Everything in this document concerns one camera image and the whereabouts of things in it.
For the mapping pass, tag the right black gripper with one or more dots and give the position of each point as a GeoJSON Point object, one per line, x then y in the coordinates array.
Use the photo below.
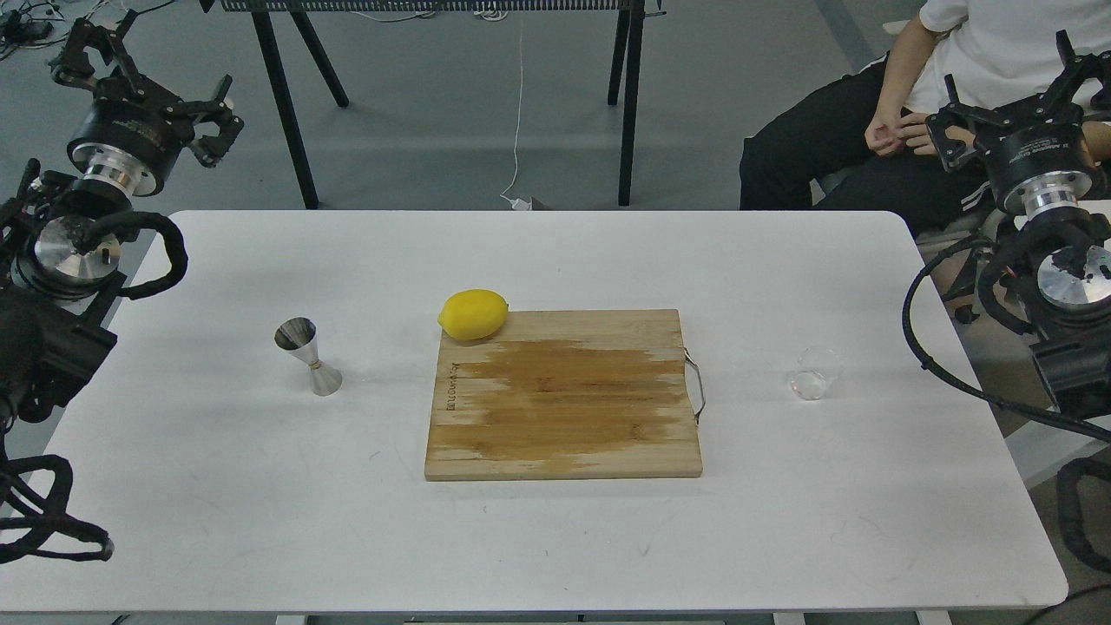
{"type": "Point", "coordinates": [1033, 151]}

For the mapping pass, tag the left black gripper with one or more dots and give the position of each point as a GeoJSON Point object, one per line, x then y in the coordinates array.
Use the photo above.
{"type": "Point", "coordinates": [128, 120]}

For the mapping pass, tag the steel double jigger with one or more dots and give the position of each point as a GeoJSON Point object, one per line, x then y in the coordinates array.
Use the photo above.
{"type": "Point", "coordinates": [299, 337]}

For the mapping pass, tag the clear glass measuring cup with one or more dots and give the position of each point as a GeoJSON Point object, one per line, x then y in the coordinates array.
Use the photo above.
{"type": "Point", "coordinates": [815, 372]}

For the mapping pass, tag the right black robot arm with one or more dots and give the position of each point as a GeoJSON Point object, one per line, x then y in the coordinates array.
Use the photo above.
{"type": "Point", "coordinates": [1048, 278]}

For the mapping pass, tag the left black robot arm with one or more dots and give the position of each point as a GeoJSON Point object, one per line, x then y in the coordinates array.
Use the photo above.
{"type": "Point", "coordinates": [73, 244]}

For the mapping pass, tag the seated person white shirt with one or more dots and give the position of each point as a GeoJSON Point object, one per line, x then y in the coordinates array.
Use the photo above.
{"type": "Point", "coordinates": [862, 143]}

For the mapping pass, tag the yellow lemon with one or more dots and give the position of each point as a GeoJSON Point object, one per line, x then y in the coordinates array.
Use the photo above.
{"type": "Point", "coordinates": [473, 314]}

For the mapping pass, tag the wooden cutting board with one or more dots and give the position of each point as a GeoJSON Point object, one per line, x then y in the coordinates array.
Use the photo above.
{"type": "Point", "coordinates": [565, 394]}

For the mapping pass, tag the black metal frame table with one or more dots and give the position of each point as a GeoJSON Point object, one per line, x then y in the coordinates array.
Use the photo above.
{"type": "Point", "coordinates": [379, 91]}

